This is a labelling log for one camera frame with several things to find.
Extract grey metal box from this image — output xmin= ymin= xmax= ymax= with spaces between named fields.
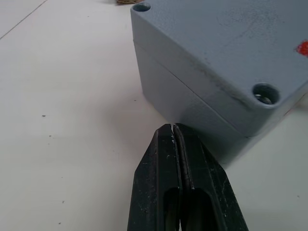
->
xmin=133 ymin=39 xmax=299 ymax=167

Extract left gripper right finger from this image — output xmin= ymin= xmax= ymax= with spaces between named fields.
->
xmin=173 ymin=123 xmax=250 ymax=231

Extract green brown terminal block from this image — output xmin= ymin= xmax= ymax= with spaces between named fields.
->
xmin=115 ymin=0 xmax=145 ymax=5

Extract grey box lid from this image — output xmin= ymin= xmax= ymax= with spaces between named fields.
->
xmin=130 ymin=0 xmax=308 ymax=138

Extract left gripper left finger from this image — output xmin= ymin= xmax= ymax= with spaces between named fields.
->
xmin=127 ymin=123 xmax=181 ymax=231

